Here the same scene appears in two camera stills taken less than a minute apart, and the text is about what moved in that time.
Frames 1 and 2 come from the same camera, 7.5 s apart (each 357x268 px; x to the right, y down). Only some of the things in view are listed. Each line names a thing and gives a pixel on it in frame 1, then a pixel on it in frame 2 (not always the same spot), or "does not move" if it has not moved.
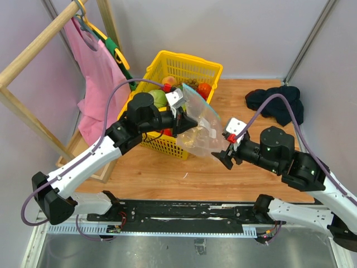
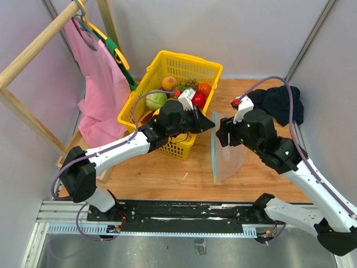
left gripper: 183,124 -> 201,123
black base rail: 181,216 does not move
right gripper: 225,156 -> 227,126
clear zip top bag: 208,137 -> 227,161
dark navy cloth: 276,108 does not move
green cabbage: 159,97 does not move
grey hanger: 83,24 does not move
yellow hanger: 119,56 does not move
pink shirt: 100,71 does not move
